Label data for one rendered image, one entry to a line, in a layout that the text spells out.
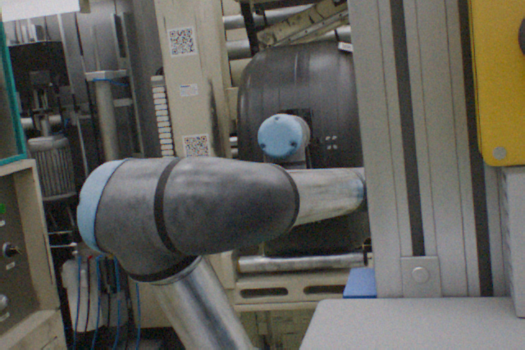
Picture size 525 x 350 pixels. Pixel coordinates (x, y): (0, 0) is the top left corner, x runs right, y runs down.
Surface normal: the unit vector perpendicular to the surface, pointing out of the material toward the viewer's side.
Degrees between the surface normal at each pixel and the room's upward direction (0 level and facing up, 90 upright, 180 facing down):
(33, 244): 90
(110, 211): 82
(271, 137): 84
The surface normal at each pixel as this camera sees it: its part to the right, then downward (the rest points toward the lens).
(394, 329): -0.12, -0.98
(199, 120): -0.18, 0.15
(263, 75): -0.21, -0.65
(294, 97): -0.22, -0.40
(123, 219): -0.45, 0.20
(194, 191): -0.05, -0.28
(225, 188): 0.30, -0.38
